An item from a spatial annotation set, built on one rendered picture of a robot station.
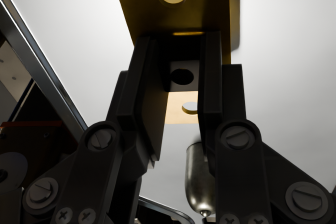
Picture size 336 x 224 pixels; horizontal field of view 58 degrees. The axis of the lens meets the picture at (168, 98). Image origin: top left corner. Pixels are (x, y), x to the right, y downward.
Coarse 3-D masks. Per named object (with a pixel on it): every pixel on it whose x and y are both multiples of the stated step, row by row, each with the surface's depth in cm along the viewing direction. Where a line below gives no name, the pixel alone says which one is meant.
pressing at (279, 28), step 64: (0, 0) 15; (64, 0) 15; (256, 0) 14; (320, 0) 13; (64, 64) 18; (128, 64) 18; (256, 64) 17; (320, 64) 16; (192, 128) 22; (320, 128) 20
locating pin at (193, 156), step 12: (192, 144) 23; (192, 156) 22; (192, 168) 22; (204, 168) 21; (192, 180) 21; (204, 180) 21; (192, 192) 21; (204, 192) 20; (192, 204) 21; (204, 204) 20; (204, 216) 21
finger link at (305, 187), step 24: (216, 48) 10; (216, 72) 9; (240, 72) 10; (216, 96) 9; (240, 96) 10; (216, 120) 9; (264, 144) 8; (288, 168) 8; (288, 192) 7; (312, 192) 7; (288, 216) 7; (312, 216) 7
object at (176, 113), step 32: (128, 0) 11; (160, 0) 11; (192, 0) 10; (224, 0) 10; (160, 32) 11; (192, 32) 11; (224, 32) 11; (160, 64) 11; (192, 64) 11; (192, 96) 14
